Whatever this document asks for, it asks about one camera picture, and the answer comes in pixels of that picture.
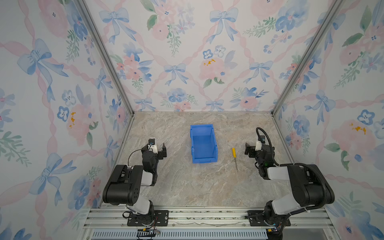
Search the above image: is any yellow handled screwdriver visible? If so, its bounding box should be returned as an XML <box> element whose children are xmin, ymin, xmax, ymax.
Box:
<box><xmin>232</xmin><ymin>148</ymin><xmax>239</xmax><ymax>172</ymax></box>

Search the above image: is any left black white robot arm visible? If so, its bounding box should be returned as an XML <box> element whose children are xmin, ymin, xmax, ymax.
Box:
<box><xmin>103</xmin><ymin>143</ymin><xmax>167</xmax><ymax>216</ymax></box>

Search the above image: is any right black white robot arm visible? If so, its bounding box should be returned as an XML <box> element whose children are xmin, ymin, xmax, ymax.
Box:
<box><xmin>245</xmin><ymin>142</ymin><xmax>335</xmax><ymax>228</ymax></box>

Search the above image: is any blue plastic storage bin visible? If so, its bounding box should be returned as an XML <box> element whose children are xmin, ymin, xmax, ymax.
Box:
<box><xmin>190</xmin><ymin>124</ymin><xmax>218</xmax><ymax>164</ymax></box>

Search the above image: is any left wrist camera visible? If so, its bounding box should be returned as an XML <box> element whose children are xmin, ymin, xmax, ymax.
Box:
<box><xmin>148</xmin><ymin>138</ymin><xmax>158</xmax><ymax>154</ymax></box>

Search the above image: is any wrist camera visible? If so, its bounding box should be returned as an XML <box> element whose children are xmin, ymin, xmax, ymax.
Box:
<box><xmin>148</xmin><ymin>138</ymin><xmax>158</xmax><ymax>154</ymax></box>
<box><xmin>255</xmin><ymin>135</ymin><xmax>266</xmax><ymax>151</ymax></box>

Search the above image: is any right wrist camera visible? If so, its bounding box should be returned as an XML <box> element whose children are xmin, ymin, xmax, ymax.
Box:
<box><xmin>255</xmin><ymin>135</ymin><xmax>266</xmax><ymax>151</ymax></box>

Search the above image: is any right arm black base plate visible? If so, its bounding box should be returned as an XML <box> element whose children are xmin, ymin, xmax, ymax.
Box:
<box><xmin>245</xmin><ymin>210</ymin><xmax>285</xmax><ymax>228</ymax></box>

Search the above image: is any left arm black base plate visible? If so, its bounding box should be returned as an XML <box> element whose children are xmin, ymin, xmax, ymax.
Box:
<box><xmin>127</xmin><ymin>210</ymin><xmax>169</xmax><ymax>228</ymax></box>

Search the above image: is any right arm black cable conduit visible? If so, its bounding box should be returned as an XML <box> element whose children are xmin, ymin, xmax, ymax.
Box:
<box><xmin>255</xmin><ymin>127</ymin><xmax>328</xmax><ymax>211</ymax></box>

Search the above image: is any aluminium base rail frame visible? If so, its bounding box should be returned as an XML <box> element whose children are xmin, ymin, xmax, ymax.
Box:
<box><xmin>80</xmin><ymin>206</ymin><xmax>340</xmax><ymax>240</ymax></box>

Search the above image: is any left aluminium corner post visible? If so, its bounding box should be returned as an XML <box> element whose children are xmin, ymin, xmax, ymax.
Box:
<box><xmin>74</xmin><ymin>0</ymin><xmax>134</xmax><ymax>117</ymax></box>

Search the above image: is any aluminium corner post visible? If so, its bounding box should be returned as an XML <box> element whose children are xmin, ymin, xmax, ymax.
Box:
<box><xmin>74</xmin><ymin>0</ymin><xmax>134</xmax><ymax>117</ymax></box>
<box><xmin>271</xmin><ymin>1</ymin><xmax>344</xmax><ymax>118</ymax></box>

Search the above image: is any right aluminium corner post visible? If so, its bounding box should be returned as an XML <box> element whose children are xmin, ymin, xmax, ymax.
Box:
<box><xmin>271</xmin><ymin>1</ymin><xmax>344</xmax><ymax>118</ymax></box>

